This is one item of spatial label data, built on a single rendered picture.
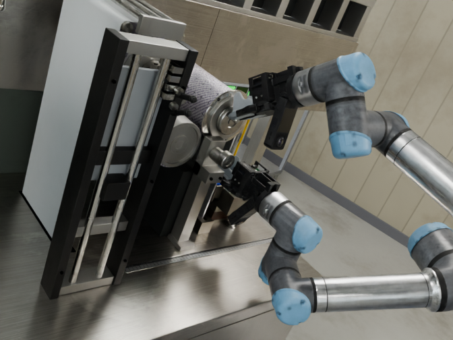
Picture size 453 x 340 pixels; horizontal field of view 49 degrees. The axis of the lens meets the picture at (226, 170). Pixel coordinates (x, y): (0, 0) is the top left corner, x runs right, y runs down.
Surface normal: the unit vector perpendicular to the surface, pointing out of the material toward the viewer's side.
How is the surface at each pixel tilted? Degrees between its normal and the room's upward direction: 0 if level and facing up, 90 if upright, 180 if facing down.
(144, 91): 90
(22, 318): 0
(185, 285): 0
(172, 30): 90
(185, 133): 90
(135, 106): 90
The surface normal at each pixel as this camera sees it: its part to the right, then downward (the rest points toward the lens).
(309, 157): -0.56, 0.16
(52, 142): -0.72, 0.04
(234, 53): 0.60, 0.53
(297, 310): 0.07, 0.45
